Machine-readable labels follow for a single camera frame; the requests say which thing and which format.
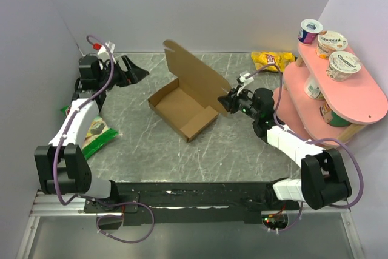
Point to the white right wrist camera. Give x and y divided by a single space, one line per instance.
244 79

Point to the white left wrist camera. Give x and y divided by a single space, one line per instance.
102 50

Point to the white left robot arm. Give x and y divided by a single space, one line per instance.
61 165

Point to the Chobani yogurt cup rear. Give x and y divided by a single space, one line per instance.
328 42

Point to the green Chuba chips bag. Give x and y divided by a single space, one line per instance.
97 137

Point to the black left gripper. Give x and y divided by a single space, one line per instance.
133 74

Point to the green can lower shelf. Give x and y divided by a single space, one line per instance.
331 118

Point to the purple white yogurt cup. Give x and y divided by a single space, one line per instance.
309 30

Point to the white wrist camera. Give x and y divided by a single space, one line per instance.
102 50
244 79

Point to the yellow Lays chips bag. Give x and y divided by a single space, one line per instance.
272 61

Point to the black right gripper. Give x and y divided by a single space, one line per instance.
230 102

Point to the chobani yogurt cup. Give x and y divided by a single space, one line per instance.
328 42
342 65

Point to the pink three-tier shelf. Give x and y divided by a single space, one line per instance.
359 99

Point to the brown cardboard box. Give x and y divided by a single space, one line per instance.
189 103

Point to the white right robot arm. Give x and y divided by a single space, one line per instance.
324 180

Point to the aluminium rail frame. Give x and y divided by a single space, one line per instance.
56 231

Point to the Chobani yogurt cup front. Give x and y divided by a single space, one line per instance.
342 65

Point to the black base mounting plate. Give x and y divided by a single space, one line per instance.
145 203

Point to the white cup middle shelf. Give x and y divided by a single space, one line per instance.
312 90

